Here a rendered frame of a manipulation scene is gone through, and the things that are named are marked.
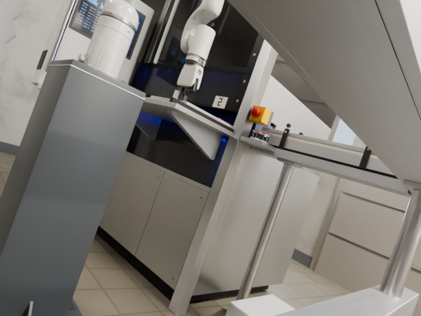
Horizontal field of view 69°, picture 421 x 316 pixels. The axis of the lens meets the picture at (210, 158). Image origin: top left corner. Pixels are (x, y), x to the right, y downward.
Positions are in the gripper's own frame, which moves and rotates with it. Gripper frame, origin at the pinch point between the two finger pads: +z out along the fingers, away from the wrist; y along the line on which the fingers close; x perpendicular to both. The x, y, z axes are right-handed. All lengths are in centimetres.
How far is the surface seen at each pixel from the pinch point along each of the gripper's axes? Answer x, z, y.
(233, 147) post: -29.0, 11.2, -11.2
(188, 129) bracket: -6.8, 10.7, -2.5
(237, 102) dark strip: -29.3, -10.3, -4.0
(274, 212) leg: -44, 33, -34
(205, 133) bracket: -17.1, 9.6, -2.5
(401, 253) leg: -11, 27, -89
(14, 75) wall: -16, 2, 322
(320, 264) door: -255, 86, 9
